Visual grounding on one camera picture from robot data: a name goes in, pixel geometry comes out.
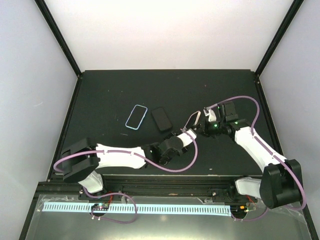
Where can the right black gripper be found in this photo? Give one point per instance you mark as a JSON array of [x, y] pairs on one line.
[[204, 129]]

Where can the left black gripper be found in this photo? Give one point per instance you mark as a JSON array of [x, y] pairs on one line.
[[176, 134]]

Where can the black phone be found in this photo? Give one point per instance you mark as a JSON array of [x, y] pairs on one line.
[[161, 119]]

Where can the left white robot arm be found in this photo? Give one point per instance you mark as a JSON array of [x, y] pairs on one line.
[[80, 167]]

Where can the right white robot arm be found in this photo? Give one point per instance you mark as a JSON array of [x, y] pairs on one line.
[[260, 150]]

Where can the phone in blue case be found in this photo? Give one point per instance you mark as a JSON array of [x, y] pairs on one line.
[[136, 117]]

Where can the black foam table mat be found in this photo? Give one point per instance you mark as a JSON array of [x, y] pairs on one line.
[[103, 100]]

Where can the right circuit board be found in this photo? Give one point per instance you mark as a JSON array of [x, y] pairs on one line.
[[239, 209]]

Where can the circuit board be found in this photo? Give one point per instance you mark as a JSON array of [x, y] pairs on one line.
[[239, 209], [100, 207]]

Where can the left circuit board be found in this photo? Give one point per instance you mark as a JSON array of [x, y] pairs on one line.
[[100, 207]]

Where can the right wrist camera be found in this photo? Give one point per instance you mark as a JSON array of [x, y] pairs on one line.
[[210, 115]]

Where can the white slotted cable duct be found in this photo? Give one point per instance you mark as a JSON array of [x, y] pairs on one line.
[[154, 209]]

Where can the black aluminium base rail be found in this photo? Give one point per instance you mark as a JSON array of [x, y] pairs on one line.
[[220, 188]]

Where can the right black frame post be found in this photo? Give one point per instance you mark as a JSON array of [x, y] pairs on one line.
[[283, 27]]

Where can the black frame post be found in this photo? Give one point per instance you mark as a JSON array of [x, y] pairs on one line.
[[283, 27], [46, 13]]

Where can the left black frame post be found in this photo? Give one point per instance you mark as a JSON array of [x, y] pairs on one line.
[[46, 13]]

